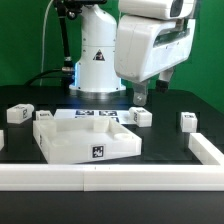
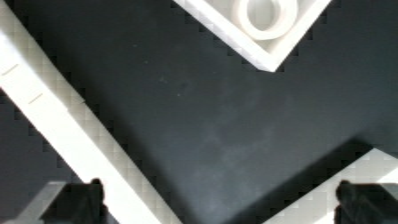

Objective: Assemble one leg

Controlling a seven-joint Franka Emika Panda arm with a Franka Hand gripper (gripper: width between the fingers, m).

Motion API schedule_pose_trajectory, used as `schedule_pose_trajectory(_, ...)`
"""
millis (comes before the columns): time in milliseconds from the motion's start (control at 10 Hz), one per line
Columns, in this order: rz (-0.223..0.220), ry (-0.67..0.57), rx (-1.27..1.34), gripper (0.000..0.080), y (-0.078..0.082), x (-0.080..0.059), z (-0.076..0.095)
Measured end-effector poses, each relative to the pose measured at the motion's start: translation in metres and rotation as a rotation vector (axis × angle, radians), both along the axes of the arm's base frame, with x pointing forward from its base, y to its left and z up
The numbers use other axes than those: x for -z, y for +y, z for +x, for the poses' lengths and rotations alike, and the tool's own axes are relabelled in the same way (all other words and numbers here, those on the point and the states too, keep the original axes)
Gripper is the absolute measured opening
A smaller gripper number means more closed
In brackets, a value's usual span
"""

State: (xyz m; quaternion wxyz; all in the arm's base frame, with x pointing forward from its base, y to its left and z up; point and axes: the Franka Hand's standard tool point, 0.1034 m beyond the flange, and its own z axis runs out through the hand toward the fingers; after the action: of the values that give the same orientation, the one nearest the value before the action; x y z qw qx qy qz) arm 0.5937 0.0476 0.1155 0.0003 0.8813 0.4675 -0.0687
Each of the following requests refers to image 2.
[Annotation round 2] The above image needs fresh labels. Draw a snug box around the white obstacle fence rail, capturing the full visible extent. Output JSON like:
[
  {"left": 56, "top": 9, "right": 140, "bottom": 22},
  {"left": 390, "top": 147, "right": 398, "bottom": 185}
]
[{"left": 0, "top": 0, "right": 398, "bottom": 224}]

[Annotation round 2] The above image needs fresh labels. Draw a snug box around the white square tabletop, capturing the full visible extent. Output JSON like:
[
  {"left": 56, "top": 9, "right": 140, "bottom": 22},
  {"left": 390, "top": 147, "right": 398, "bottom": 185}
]
[{"left": 172, "top": 0, "right": 332, "bottom": 72}]

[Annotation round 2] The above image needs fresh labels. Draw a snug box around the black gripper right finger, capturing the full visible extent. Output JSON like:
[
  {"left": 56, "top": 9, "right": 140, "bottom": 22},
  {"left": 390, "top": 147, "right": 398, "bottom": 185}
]
[{"left": 334, "top": 180, "right": 398, "bottom": 224}]

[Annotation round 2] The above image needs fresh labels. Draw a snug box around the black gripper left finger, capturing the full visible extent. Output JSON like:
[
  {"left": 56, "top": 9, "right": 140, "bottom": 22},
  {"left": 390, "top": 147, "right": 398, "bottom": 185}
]
[{"left": 39, "top": 179, "right": 108, "bottom": 224}]

